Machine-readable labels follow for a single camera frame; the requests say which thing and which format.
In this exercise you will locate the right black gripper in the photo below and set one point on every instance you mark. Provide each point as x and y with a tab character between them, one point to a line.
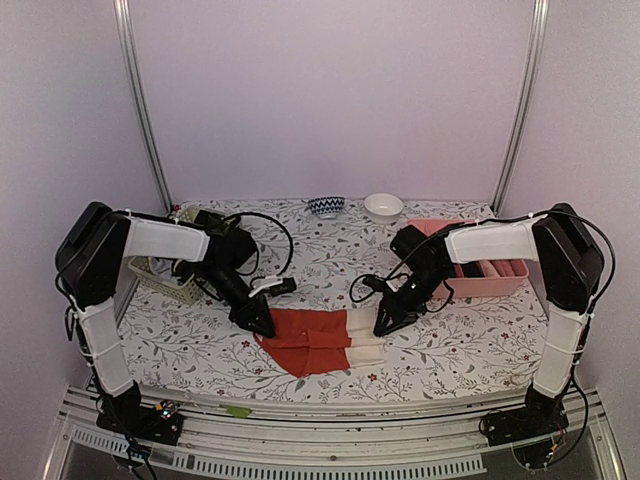
401	313

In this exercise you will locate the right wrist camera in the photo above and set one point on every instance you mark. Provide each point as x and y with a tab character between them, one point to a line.
380	284

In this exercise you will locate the red cloth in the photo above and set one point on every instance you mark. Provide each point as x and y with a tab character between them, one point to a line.
311	342

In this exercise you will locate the floral patterned table mat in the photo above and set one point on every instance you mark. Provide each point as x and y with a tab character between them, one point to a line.
472	346

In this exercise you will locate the blue white zigzag bowl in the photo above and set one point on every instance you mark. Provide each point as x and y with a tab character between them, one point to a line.
327	206

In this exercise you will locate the small white bowl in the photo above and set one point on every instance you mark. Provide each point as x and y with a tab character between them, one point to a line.
383	208

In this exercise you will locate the front aluminium rail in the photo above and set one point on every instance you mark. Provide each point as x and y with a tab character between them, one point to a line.
428	439

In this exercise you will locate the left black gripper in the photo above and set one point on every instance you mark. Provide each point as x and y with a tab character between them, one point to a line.
257	307

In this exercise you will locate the left aluminium frame post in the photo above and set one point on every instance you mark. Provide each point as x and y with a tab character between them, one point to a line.
126	36

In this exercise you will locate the green tape piece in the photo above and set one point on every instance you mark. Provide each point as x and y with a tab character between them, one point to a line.
236	411

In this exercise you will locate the pink divided organizer tray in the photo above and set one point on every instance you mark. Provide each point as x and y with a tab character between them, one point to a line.
463	285

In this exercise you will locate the rolled beige cloth in tray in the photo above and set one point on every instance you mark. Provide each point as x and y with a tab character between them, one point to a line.
507	268

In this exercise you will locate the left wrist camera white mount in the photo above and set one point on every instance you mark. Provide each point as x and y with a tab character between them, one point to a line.
272	285

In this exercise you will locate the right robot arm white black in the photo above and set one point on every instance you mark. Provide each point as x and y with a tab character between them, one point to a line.
575	274

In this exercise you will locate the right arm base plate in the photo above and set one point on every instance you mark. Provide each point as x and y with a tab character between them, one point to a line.
501	427

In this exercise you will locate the right aluminium frame post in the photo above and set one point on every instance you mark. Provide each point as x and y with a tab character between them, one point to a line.
531	67

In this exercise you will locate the beige perforated plastic basket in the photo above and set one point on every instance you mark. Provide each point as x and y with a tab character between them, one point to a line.
157	274

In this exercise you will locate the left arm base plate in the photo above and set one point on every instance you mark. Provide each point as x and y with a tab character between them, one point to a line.
140	422

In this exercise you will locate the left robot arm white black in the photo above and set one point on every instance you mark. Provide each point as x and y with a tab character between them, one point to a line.
208	251

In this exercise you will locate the aluminium frame post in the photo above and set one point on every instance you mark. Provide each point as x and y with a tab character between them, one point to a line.
126	36
531	67

